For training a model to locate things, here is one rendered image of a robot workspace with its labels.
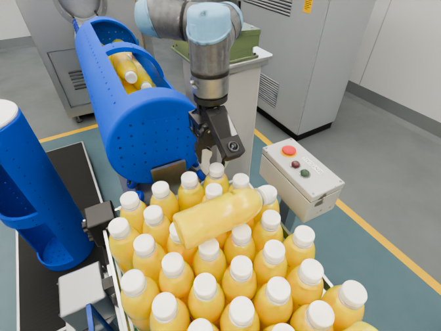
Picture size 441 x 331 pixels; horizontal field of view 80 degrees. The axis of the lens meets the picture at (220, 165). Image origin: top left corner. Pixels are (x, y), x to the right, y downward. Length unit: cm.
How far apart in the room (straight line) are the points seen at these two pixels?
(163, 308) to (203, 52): 42
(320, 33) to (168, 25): 169
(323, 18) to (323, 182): 165
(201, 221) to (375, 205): 192
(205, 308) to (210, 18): 48
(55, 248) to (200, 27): 160
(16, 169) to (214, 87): 92
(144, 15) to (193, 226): 43
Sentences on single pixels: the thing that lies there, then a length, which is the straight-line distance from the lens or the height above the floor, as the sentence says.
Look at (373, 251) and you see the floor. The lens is 202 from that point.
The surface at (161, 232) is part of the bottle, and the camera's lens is 59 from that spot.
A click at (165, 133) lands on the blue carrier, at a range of 73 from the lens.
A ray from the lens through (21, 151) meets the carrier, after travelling 124.
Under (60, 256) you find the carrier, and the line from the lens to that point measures 182.
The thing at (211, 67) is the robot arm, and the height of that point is 136.
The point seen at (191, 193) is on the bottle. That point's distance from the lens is 64.
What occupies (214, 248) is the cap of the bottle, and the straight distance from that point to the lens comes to 51.
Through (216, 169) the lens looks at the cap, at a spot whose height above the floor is 110.
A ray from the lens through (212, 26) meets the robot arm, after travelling 48.
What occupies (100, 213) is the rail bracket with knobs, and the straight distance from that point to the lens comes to 75.
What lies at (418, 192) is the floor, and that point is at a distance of 258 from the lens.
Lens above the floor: 154
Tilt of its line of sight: 43 degrees down
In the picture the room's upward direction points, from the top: straight up
